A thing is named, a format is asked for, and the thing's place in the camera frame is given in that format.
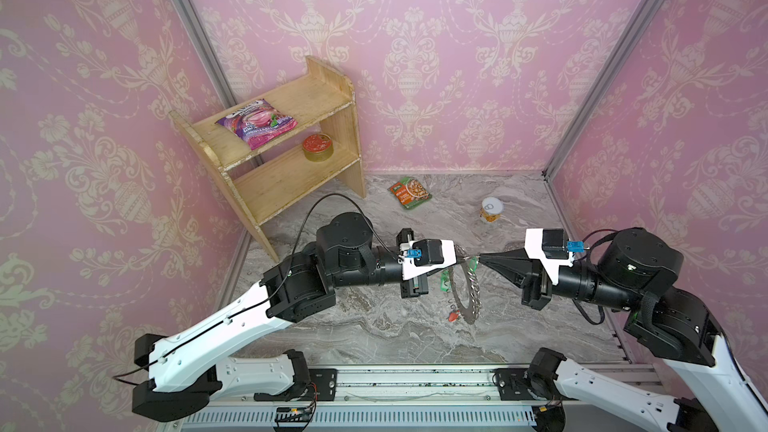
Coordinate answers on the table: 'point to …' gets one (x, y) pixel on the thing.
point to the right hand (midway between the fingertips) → (484, 253)
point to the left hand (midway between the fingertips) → (459, 260)
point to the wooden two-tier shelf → (277, 174)
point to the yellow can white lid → (491, 209)
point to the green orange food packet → (410, 192)
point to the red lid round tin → (318, 147)
